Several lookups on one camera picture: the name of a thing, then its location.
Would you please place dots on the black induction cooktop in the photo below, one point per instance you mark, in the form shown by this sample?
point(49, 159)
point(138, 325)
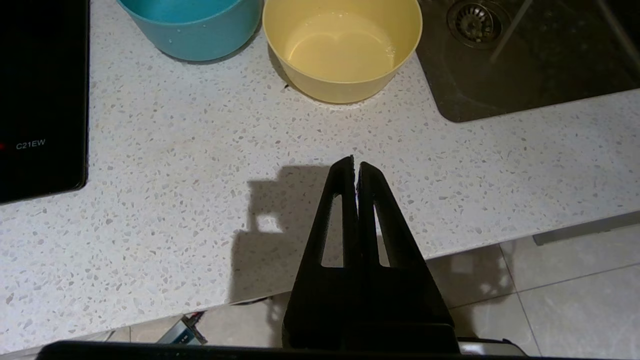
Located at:
point(40, 100)

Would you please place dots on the stainless steel sink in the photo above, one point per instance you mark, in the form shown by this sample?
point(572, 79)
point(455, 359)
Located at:
point(550, 65)

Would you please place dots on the round metal sink drain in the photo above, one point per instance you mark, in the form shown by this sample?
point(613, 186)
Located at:
point(475, 22)

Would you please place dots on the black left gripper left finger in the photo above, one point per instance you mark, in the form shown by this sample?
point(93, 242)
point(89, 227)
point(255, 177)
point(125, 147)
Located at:
point(320, 300)

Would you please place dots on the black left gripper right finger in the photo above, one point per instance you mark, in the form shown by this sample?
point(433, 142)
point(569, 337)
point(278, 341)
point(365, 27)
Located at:
point(405, 300)

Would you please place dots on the yellow plastic bowl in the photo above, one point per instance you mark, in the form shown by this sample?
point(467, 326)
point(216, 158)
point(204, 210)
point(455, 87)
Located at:
point(340, 50)

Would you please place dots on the blue plastic bowl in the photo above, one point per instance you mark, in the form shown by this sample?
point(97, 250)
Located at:
point(195, 35)

